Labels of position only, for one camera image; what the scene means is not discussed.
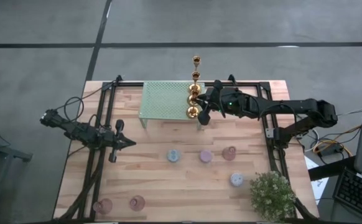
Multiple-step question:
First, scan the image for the green potted plant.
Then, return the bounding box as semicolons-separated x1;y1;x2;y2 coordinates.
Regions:
249;170;297;222

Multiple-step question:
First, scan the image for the lavender white candle tin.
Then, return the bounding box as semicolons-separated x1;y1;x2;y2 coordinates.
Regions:
230;172;245;188

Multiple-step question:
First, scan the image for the glass side table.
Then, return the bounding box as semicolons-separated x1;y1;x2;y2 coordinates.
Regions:
0;124;33;224

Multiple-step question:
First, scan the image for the yellow cable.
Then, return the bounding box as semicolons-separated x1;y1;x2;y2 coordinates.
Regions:
312;124;362;158

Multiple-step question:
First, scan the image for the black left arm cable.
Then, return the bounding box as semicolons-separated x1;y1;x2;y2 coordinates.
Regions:
63;77;121;125

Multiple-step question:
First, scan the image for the blue floral candle tin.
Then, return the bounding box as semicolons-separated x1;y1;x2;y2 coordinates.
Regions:
166;149;182;163

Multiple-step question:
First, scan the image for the black power adapter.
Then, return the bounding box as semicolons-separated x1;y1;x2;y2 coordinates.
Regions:
319;144;345;158

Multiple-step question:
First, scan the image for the pink ribbed glass candle holder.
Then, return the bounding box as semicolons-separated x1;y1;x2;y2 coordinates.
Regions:
221;146;238;162
129;195;146;212
92;198;114;215

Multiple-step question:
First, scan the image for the black aluminium table frame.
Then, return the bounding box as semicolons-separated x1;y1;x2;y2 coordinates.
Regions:
56;74;320;223

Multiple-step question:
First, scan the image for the grey cable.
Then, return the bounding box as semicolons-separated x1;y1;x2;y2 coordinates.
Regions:
336;108;362;118

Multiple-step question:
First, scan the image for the white paper sheet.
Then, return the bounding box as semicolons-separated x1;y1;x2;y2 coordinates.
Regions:
304;155;330;206

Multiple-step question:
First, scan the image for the green mesh riser shelf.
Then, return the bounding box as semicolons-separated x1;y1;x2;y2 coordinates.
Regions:
138;80;206;130

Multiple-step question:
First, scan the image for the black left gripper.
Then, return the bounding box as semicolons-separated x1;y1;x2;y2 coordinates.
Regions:
98;119;137;163

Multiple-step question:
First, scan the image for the pink patterned candle tin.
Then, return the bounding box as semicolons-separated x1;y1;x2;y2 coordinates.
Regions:
199;149;213;164

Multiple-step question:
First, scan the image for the black keyboard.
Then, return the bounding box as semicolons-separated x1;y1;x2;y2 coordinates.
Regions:
332;167;362;222

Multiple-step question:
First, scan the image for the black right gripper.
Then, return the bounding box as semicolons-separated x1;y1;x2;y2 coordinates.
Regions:
197;80;247;126

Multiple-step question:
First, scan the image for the black side desk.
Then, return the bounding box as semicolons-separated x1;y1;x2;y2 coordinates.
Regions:
307;155;362;224

